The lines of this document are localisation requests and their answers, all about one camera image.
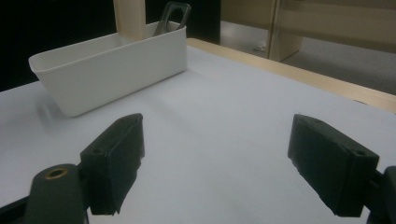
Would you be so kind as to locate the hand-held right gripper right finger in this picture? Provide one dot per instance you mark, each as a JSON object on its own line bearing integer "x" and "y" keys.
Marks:
{"x": 333, "y": 168}

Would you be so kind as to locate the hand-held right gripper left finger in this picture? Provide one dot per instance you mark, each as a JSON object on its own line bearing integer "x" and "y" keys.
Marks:
{"x": 115, "y": 161}

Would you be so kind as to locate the white plastic bin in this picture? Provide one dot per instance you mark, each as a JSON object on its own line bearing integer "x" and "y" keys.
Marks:
{"x": 118, "y": 71}

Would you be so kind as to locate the beige phone case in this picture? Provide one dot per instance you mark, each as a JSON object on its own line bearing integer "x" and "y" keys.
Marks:
{"x": 129, "y": 18}

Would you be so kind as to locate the dark grey phone case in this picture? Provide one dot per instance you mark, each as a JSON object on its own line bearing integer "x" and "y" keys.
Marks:
{"x": 165, "y": 21}

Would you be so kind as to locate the beige desk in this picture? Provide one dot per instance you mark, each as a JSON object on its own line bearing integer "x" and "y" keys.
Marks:
{"x": 336, "y": 25}

